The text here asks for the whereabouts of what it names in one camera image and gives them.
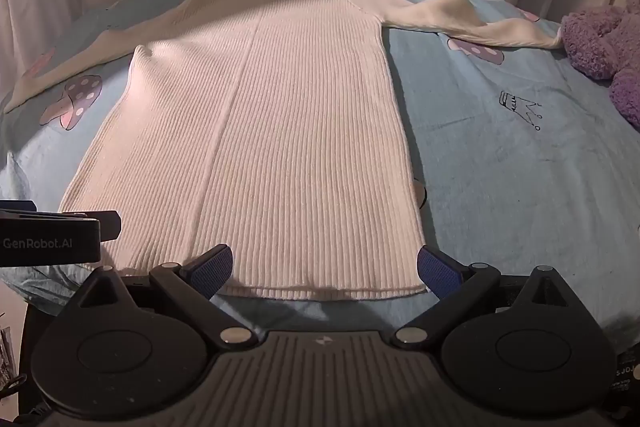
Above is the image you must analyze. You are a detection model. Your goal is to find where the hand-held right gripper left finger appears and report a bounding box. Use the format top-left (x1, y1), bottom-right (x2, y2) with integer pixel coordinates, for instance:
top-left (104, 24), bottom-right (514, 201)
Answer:
top-left (79, 244), bottom-right (259, 350)

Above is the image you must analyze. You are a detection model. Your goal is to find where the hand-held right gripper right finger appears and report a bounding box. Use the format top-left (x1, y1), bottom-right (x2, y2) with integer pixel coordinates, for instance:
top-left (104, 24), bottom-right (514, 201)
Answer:
top-left (392, 245), bottom-right (565, 351)

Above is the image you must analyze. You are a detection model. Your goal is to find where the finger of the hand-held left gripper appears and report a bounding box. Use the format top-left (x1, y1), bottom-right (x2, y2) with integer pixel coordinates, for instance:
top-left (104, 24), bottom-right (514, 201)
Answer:
top-left (98, 210), bottom-right (123, 244)

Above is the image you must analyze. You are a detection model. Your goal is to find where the white ribbed knit sweater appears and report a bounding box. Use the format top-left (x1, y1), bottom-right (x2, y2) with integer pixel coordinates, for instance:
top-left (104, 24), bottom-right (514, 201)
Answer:
top-left (5, 0), bottom-right (563, 303)

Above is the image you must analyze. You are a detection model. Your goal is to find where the light blue printed bedsheet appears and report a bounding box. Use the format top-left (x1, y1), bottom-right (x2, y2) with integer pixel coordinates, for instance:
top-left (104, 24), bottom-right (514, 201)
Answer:
top-left (0, 0), bottom-right (640, 355)

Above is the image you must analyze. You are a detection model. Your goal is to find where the purple plush toy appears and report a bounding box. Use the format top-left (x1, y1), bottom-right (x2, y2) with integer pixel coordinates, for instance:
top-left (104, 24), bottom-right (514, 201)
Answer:
top-left (560, 0), bottom-right (640, 130)

